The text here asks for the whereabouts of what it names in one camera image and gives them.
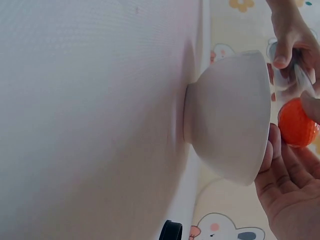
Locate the white ceramic bowl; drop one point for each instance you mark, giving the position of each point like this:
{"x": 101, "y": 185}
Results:
{"x": 230, "y": 117}

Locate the black round object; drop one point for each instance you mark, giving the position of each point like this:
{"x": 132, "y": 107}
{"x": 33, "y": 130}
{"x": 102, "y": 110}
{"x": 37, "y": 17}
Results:
{"x": 171, "y": 230}

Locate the orange dimpled ball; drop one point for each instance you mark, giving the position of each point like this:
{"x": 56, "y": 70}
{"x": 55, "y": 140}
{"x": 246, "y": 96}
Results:
{"x": 295, "y": 125}

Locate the person's left fingers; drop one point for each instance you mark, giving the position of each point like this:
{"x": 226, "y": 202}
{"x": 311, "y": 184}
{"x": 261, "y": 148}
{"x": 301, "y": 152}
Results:
{"x": 283, "y": 53}

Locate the person's right thumb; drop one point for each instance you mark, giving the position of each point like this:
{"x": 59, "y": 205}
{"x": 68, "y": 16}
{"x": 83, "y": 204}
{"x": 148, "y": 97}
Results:
{"x": 311, "y": 106}

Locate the person's left hand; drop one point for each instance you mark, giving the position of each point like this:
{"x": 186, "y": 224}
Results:
{"x": 292, "y": 27}

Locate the person's right hand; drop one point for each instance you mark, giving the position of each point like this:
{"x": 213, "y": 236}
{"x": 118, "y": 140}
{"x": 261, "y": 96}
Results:
{"x": 292, "y": 195}

